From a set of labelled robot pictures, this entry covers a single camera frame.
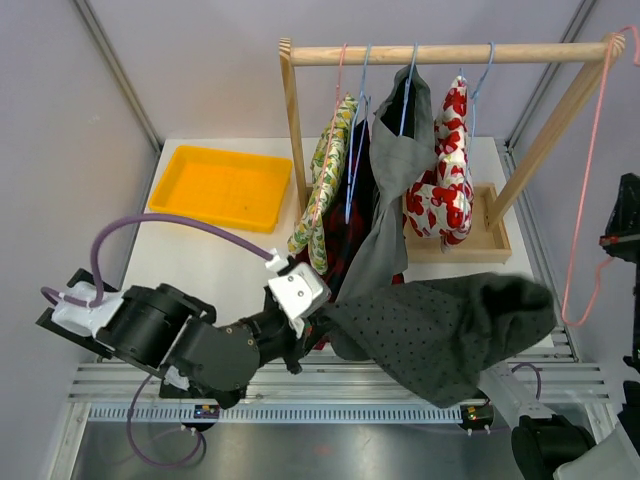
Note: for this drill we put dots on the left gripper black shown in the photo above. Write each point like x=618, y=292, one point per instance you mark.
x=314, y=328

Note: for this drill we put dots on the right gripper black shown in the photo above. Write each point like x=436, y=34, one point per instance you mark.
x=623, y=236

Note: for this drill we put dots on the lemon print skirt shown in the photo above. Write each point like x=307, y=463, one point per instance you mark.
x=327, y=168

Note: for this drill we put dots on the red plaid skirt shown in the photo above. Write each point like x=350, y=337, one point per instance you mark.
x=345, y=235

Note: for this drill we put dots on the dark grey dotted skirt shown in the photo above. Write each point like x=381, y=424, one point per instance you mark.
x=435, y=337

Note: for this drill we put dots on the red floral white skirt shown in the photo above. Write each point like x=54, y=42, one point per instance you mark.
x=439, y=204

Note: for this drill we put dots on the blue wire hanger floral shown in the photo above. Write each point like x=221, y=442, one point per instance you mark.
x=472, y=100

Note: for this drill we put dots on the grey pleated skirt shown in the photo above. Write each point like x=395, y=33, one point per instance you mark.
x=397, y=163

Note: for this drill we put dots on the blue wire hanger plaid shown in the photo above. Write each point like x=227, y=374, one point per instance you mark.
x=356, y=141

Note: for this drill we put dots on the blue wire hanger grey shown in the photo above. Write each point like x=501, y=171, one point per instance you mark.
x=407, y=87

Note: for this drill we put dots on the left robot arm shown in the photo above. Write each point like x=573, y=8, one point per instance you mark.
x=174, y=337

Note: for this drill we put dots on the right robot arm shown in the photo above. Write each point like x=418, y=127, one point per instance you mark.
x=546, y=445

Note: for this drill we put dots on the wooden clothes rack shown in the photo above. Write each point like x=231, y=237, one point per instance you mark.
x=488, y=241

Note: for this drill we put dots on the yellow plastic tray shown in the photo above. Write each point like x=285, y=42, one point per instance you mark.
x=223, y=188

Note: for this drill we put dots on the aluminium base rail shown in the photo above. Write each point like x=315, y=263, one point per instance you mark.
x=329, y=390

